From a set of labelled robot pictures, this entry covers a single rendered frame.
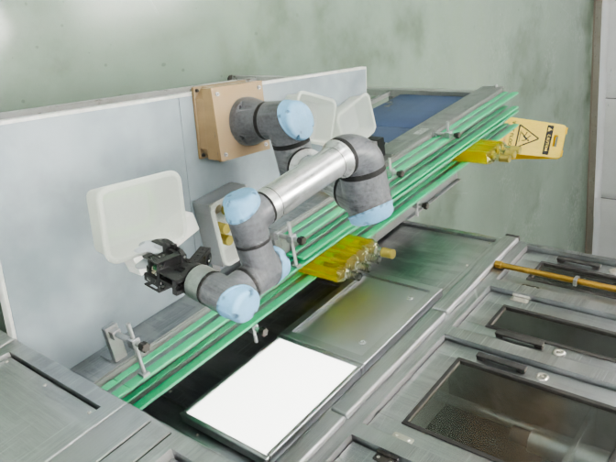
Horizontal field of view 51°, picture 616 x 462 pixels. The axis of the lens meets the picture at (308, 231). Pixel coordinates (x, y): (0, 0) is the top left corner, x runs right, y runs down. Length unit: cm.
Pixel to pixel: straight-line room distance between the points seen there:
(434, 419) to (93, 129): 120
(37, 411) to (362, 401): 83
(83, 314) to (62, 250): 20
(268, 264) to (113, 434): 45
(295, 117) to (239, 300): 77
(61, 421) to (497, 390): 112
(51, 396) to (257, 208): 64
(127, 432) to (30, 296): 59
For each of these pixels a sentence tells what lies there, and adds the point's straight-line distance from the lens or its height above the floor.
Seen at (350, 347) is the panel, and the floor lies 123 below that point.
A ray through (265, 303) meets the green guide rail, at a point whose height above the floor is 92.
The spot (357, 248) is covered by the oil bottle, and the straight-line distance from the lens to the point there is 223.
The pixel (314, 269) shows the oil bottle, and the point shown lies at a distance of 220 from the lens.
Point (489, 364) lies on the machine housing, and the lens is 198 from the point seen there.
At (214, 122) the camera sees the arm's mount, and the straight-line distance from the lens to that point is 196.
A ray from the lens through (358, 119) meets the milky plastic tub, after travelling 266.
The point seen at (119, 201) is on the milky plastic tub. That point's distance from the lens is 153.
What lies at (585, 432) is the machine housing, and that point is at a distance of 180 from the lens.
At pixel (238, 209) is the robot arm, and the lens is 126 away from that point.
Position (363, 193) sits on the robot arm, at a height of 143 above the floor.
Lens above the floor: 230
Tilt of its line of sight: 39 degrees down
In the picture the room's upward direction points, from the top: 102 degrees clockwise
